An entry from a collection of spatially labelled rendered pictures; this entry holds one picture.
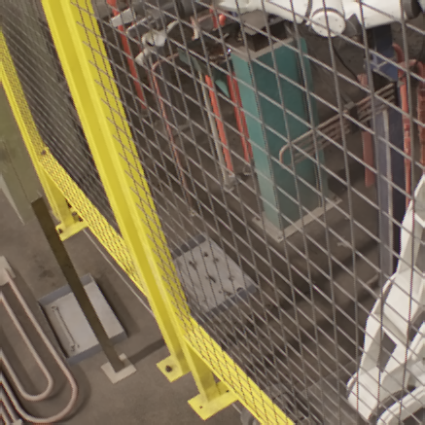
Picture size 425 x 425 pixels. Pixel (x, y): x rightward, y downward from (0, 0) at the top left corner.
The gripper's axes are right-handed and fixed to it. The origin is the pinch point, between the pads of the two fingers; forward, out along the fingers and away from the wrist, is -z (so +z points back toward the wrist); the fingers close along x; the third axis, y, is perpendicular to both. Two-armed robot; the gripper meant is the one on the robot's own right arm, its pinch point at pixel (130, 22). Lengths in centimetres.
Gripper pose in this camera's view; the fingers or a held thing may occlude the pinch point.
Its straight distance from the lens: 154.7
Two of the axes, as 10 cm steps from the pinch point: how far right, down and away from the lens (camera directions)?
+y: -2.0, -7.2, -6.6
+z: 8.2, -4.9, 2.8
